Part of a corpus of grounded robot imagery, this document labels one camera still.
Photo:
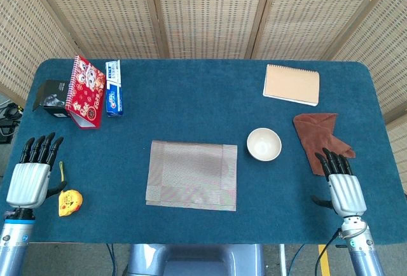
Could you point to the yellow tape measure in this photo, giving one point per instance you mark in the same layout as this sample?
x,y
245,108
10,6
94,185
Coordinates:
x,y
70,203

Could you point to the brown cloth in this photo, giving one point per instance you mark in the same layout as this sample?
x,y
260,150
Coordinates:
x,y
313,133

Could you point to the gray woven placemat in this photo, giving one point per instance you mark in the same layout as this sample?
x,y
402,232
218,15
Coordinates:
x,y
192,177

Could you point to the blue toothpaste box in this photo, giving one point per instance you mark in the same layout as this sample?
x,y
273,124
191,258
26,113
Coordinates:
x,y
114,94

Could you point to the black cardboard box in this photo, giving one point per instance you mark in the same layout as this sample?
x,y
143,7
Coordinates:
x,y
52,98

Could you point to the black floor equipment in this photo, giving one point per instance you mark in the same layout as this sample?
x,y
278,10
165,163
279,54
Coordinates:
x,y
8,120

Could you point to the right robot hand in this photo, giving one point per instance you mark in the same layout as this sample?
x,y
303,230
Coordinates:
x,y
346,193

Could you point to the white table leg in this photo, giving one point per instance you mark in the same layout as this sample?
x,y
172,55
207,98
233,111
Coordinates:
x,y
282,260

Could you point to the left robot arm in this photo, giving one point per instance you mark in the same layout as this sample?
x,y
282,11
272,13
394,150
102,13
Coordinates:
x,y
12,244

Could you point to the tan spiral notebook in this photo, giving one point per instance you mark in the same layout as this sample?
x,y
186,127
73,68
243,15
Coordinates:
x,y
291,84

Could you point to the woven bamboo folding screen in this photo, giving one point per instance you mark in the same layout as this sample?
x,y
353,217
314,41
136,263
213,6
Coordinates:
x,y
206,12

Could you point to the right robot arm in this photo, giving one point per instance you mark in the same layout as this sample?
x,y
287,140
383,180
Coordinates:
x,y
364,253

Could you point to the blue-gray robot base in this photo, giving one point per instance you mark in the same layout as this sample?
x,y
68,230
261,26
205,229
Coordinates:
x,y
197,260

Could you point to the red desk calendar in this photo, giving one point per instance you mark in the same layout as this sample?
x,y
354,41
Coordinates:
x,y
86,94

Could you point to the cream white bowl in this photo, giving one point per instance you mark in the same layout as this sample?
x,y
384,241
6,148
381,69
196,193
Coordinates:
x,y
264,145

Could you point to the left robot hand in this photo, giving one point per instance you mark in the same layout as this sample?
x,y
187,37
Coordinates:
x,y
27,183

